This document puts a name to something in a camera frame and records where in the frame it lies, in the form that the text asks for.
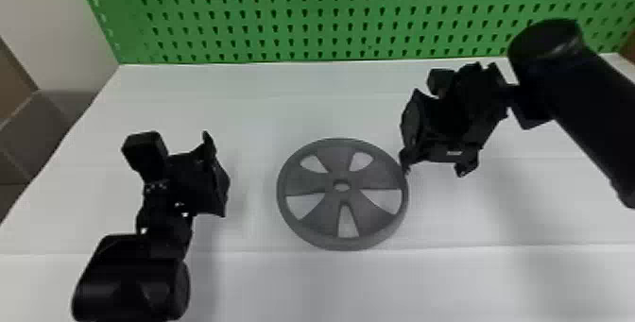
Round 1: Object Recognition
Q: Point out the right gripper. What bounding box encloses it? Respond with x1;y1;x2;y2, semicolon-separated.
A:
398;61;510;178

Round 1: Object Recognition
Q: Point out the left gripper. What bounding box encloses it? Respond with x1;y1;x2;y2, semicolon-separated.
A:
161;130;232;218

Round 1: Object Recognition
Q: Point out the grey wheel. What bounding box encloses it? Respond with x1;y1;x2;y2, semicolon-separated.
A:
275;137;410;252

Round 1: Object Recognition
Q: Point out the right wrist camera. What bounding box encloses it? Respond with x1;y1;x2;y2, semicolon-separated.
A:
426;67;458;98

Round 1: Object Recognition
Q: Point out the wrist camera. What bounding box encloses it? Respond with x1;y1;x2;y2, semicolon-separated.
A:
426;67;458;98
120;130;171;182

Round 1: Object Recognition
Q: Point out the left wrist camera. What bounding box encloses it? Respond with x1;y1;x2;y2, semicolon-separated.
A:
120;130;171;182

